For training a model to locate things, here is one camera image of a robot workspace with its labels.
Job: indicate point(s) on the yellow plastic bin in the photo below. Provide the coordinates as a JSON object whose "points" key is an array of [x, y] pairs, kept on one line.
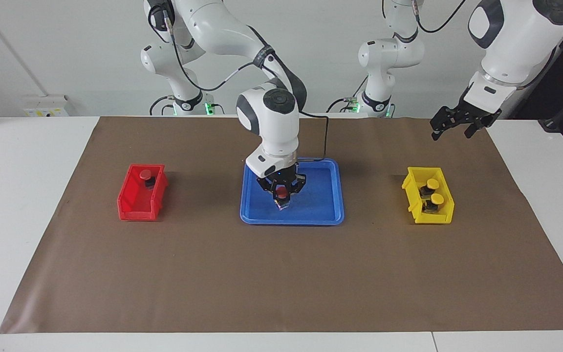
{"points": [[411, 188]]}

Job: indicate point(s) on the white wall outlet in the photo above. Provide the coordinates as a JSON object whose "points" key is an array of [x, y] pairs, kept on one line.
{"points": [[44, 105]]}

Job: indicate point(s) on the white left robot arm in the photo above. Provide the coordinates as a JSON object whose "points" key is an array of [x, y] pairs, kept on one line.
{"points": [[516, 39]]}

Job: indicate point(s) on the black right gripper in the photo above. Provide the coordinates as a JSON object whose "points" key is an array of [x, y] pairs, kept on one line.
{"points": [[284, 177]]}

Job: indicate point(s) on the brown paper table mat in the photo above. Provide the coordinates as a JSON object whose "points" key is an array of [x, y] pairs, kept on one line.
{"points": [[281, 274]]}

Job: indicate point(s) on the yellow push button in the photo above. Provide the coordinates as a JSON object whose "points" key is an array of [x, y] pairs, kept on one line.
{"points": [[437, 199], [432, 184]]}

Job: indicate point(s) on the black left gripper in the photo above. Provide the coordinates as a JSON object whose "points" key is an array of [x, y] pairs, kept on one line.
{"points": [[474, 116]]}

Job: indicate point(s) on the red push button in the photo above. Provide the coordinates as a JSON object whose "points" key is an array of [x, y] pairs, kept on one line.
{"points": [[282, 194], [145, 174]]}

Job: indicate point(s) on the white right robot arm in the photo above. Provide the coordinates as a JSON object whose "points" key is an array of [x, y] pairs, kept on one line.
{"points": [[223, 34]]}

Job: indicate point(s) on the blue plastic tray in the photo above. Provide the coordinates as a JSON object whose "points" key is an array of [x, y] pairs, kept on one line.
{"points": [[320, 205]]}

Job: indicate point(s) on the red plastic bin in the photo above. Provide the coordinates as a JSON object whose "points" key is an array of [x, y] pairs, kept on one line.
{"points": [[127, 208]]}

